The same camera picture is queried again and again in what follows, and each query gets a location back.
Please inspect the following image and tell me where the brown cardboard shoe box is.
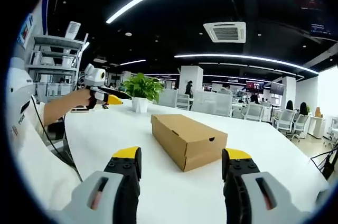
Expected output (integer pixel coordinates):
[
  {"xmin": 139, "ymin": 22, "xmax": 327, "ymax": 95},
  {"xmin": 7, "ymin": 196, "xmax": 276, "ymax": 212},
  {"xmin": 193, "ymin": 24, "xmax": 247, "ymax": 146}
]
[{"xmin": 151, "ymin": 114, "xmax": 229, "ymax": 173}]

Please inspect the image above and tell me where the white low cabinet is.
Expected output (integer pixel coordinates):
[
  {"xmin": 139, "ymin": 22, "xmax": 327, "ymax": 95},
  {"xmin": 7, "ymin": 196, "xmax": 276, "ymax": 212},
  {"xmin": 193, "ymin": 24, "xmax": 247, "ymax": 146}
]
[{"xmin": 307, "ymin": 115, "xmax": 327, "ymax": 139}]

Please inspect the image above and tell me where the wall poster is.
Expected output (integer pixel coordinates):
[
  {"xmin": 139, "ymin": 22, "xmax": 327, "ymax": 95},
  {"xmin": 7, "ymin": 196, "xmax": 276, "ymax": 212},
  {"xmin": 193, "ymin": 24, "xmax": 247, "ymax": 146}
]
[{"xmin": 16, "ymin": 13, "xmax": 35, "ymax": 48}]

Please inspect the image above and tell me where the dark wall monitor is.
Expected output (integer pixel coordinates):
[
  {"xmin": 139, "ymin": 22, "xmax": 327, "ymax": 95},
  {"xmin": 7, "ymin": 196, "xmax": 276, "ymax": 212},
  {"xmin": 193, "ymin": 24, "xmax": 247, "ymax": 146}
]
[{"xmin": 269, "ymin": 82, "xmax": 286, "ymax": 96}]

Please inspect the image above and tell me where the white ribbed container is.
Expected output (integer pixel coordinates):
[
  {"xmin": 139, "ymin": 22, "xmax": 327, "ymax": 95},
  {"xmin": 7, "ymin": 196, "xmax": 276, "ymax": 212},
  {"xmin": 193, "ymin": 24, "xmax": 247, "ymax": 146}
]
[{"xmin": 64, "ymin": 21, "xmax": 82, "ymax": 40}]

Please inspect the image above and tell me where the grey storage shelf unit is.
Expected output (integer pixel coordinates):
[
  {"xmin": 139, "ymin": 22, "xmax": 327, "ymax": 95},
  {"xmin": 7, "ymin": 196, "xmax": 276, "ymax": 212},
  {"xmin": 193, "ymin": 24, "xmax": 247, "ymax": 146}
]
[{"xmin": 25, "ymin": 34, "xmax": 86, "ymax": 104}]

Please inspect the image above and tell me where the black device cable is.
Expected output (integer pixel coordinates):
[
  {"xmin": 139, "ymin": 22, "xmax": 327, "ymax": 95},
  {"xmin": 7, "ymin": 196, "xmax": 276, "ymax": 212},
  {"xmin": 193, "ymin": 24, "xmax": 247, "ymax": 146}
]
[{"xmin": 30, "ymin": 95, "xmax": 83, "ymax": 182}]

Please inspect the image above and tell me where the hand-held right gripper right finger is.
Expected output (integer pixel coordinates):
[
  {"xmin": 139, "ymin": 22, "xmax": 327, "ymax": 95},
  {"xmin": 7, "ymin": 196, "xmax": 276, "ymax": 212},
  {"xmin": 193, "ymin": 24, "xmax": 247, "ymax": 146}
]
[{"xmin": 221, "ymin": 147, "xmax": 317, "ymax": 224}]

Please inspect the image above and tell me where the person's left hand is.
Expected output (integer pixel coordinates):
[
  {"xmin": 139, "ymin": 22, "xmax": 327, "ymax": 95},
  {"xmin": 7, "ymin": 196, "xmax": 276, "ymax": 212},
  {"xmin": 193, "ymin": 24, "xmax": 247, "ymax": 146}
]
[{"xmin": 74, "ymin": 88, "xmax": 91, "ymax": 108}]

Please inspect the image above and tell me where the dark hanging screen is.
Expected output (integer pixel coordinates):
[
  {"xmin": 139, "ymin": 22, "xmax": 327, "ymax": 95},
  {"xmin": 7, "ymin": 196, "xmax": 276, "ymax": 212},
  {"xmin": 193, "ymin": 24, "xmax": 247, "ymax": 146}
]
[{"xmin": 284, "ymin": 0, "xmax": 336, "ymax": 38}]

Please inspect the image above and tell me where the white worn chest device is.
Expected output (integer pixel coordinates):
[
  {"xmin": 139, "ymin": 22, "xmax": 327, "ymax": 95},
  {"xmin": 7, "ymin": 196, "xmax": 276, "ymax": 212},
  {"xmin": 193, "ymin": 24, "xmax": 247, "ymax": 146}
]
[{"xmin": 6, "ymin": 57, "xmax": 36, "ymax": 119}]

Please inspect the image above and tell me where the white ceiling air conditioner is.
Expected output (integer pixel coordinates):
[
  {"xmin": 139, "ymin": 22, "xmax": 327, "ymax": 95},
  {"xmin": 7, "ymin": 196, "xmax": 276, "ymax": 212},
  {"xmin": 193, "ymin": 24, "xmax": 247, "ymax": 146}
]
[{"xmin": 203, "ymin": 21, "xmax": 247, "ymax": 43}]

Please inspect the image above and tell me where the person's white shirt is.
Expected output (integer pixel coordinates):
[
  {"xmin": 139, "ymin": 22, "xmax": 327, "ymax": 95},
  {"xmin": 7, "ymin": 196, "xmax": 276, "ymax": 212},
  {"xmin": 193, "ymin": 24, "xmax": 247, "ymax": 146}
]
[{"xmin": 7, "ymin": 101, "xmax": 83, "ymax": 212}]

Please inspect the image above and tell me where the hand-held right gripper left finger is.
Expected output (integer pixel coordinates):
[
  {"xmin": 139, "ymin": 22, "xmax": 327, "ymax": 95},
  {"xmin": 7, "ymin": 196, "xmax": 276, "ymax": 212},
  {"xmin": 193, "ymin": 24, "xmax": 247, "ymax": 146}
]
[{"xmin": 62, "ymin": 146, "xmax": 142, "ymax": 224}]

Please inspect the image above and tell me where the row of white office chairs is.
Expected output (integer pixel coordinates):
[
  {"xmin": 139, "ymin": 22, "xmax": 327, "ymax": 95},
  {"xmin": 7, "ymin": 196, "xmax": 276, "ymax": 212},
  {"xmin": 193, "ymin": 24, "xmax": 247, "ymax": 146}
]
[{"xmin": 157, "ymin": 88, "xmax": 311, "ymax": 141}]

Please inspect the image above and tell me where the black tripod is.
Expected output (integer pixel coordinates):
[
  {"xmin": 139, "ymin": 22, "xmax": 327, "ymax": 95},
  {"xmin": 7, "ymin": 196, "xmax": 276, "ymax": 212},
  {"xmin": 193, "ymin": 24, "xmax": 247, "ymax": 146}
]
[{"xmin": 309, "ymin": 146, "xmax": 338, "ymax": 180}]

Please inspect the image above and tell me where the green potted plant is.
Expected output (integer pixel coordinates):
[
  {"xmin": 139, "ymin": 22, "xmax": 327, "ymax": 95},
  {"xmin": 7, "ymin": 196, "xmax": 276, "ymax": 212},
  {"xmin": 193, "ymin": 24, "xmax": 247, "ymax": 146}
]
[{"xmin": 122, "ymin": 72, "xmax": 165, "ymax": 114}]

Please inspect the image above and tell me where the red wall screen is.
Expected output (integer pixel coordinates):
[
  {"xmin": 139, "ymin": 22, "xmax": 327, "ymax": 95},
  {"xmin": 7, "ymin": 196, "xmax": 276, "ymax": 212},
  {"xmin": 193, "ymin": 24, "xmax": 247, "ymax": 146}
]
[{"xmin": 246, "ymin": 81, "xmax": 265, "ymax": 94}]

